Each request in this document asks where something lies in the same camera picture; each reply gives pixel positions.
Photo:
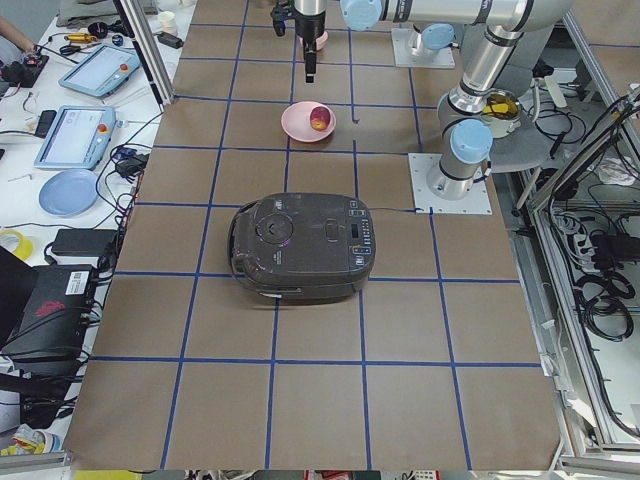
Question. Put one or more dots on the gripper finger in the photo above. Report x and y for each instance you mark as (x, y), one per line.
(310, 60)

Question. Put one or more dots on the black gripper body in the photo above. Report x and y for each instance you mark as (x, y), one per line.
(309, 29)

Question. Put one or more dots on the pink bowl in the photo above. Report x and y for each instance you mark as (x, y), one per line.
(321, 41)

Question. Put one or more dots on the red apple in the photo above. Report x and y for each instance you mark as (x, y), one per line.
(320, 118)

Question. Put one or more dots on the pink plate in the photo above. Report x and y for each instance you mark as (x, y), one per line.
(295, 122)

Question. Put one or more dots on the metal bowl with yellow object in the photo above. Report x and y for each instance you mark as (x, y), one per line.
(502, 113)

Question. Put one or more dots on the blue plate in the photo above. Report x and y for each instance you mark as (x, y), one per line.
(69, 192)

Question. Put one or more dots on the black rice cooker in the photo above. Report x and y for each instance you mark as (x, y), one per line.
(302, 246)

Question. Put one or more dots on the far teach pendant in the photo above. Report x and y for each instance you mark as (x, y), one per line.
(103, 72)

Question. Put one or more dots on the teach pendant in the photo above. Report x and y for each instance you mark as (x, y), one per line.
(78, 138)
(103, 72)

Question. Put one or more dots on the grey round stool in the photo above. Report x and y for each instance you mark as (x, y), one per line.
(525, 148)

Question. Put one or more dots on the near teach pendant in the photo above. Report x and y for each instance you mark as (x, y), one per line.
(78, 138)

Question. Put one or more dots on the black smartphone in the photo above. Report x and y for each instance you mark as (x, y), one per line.
(45, 121)

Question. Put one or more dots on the black power adapter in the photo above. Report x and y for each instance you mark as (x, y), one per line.
(83, 242)

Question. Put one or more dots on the yellow tape roll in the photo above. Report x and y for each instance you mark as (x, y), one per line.
(16, 243)

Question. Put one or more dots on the black computer box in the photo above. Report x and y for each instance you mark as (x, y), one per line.
(53, 325)

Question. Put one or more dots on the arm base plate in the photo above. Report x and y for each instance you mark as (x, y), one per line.
(435, 193)
(402, 40)

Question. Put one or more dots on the aluminium frame post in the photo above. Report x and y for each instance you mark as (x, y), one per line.
(136, 24)

